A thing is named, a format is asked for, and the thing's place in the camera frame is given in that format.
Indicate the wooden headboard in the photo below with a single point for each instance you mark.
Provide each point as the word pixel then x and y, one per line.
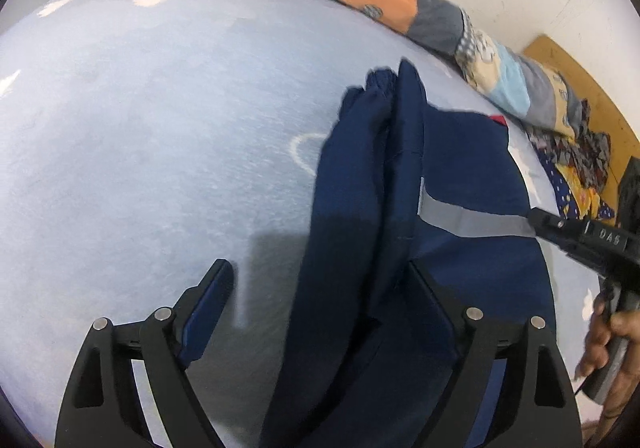
pixel 604 117

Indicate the right hand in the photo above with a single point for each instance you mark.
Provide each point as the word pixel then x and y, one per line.
pixel 624 324

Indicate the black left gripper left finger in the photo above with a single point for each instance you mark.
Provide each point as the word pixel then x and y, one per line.
pixel 101 406

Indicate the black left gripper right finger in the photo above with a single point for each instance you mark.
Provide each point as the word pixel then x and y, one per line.
pixel 511 378

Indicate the navy yellow star pillow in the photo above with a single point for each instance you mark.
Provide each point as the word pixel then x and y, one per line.
pixel 573 199

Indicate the navy blue work jacket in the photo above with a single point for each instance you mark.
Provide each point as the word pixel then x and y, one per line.
pixel 369 351

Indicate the dark patterned crumpled garment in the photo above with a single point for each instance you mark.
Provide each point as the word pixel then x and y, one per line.
pixel 589 153

